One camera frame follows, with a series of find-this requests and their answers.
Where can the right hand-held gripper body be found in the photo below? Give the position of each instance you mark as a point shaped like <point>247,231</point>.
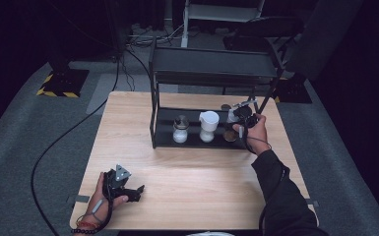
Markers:
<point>244,113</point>

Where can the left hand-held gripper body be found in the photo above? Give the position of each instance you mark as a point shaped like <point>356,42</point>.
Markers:
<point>116,183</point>

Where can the glass jar with brown spice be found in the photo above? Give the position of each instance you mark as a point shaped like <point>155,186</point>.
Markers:
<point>230,135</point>

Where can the black metal shelf rack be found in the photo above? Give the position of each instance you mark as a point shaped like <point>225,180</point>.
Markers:
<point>210,64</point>

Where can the glass salt shaker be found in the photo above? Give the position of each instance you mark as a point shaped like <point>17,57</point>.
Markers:
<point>180,135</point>

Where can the person's right hand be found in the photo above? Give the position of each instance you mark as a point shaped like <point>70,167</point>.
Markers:
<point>257,137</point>

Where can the person's left hand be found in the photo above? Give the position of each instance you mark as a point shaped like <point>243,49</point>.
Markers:
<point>95,209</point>

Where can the grey tape strip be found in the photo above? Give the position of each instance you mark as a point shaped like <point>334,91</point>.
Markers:
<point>313,203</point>
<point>80,198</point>

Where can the black striped stand base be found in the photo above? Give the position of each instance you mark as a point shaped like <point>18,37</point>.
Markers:
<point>65,82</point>
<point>292,93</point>

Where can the person's white clothing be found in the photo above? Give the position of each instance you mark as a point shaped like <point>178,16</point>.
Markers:
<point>210,234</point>

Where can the black chair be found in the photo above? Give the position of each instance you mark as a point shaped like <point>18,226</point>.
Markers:
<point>269,28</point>

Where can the grey curtain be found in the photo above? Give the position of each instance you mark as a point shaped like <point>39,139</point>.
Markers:
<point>325,36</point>

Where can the white metal frame stand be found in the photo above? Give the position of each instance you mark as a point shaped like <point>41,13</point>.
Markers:
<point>223,13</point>

